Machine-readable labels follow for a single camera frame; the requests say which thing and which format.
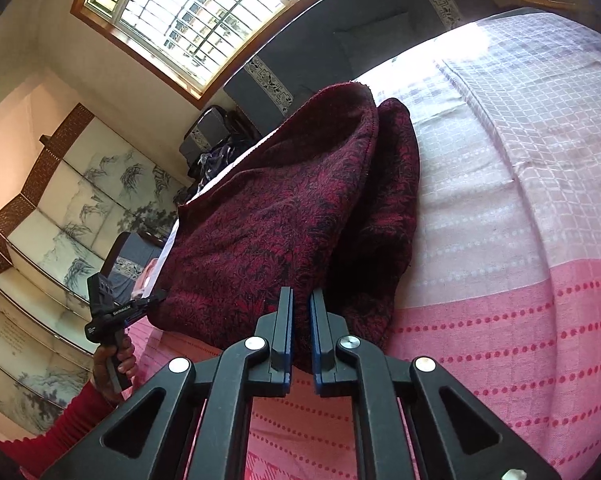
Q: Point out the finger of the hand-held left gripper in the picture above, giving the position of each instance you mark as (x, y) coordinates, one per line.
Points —
(154, 298)

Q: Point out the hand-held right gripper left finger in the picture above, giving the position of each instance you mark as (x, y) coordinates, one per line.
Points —
(279, 332)

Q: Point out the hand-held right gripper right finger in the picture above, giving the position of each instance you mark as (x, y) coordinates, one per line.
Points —
(321, 337)

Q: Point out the maroon patterned sweater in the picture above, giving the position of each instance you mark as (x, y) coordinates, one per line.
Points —
(300, 220)

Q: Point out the person's red sleeved left forearm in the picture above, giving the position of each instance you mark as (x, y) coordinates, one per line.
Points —
(65, 430)

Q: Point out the dark clothes pile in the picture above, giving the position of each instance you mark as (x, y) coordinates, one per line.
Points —
(218, 162)

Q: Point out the person's left hand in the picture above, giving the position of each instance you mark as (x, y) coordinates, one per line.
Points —
(108, 370)

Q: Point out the pink cloth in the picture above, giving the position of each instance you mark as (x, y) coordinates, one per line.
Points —
(148, 277)

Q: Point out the wooden chair with grey cushion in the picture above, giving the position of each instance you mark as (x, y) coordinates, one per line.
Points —
(128, 262)
(208, 127)

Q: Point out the painted folding screen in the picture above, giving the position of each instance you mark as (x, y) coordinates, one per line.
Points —
(75, 210)

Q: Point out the pink checkered bedsheet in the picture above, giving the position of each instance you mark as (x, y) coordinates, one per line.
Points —
(505, 260)

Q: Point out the wooden framed window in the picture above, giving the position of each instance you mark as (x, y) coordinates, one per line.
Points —
(195, 15)

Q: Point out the grey patterned headboard cushion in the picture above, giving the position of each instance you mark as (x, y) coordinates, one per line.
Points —
(340, 25)

